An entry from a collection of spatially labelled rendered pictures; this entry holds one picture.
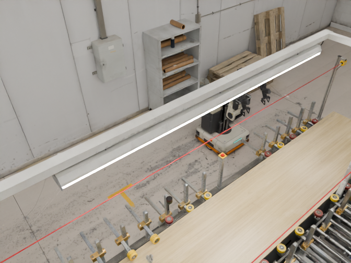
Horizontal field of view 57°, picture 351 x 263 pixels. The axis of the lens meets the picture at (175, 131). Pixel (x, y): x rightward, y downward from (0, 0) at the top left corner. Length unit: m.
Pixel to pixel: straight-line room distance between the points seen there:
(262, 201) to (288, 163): 0.69
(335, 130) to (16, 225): 4.36
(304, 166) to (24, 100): 3.78
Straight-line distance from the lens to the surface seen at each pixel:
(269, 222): 3.38
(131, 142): 1.86
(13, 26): 4.58
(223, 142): 5.02
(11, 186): 1.69
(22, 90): 4.89
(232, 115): 4.80
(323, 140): 4.46
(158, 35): 5.25
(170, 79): 5.94
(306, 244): 3.38
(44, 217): 4.77
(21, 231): 4.76
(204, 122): 5.11
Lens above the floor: 3.59
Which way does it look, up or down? 40 degrees down
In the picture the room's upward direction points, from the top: 1 degrees counter-clockwise
